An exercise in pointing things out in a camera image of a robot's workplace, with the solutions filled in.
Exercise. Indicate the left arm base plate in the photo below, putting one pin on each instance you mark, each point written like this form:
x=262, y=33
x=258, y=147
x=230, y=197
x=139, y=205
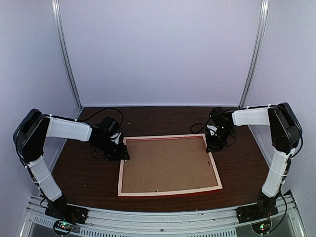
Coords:
x=69, y=213

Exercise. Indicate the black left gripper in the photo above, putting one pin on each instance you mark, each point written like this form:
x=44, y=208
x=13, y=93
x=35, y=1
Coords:
x=120, y=154

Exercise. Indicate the aluminium front rail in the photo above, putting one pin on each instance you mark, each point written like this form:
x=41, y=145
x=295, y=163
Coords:
x=222, y=222

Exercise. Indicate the aluminium corner post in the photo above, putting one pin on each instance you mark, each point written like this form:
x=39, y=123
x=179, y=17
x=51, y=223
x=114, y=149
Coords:
x=66, y=60
x=262, y=22

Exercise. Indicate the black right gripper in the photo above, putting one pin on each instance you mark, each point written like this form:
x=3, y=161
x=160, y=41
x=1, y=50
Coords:
x=213, y=146

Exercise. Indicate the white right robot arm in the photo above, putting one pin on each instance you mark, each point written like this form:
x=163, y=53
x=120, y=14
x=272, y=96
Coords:
x=286, y=134

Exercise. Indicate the left aluminium corner post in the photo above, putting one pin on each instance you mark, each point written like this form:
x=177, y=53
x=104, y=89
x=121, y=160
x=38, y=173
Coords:
x=66, y=60

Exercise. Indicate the brown backing board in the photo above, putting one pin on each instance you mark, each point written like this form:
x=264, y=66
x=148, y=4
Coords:
x=168, y=163

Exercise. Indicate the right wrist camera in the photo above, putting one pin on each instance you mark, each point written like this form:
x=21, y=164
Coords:
x=211, y=129

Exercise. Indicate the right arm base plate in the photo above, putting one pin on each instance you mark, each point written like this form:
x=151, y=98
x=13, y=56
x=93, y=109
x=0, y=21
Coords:
x=252, y=213

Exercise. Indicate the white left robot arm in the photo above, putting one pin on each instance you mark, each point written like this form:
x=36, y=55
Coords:
x=32, y=137

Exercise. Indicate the right aluminium corner post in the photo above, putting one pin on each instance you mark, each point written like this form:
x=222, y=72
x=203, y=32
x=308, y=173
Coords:
x=262, y=22

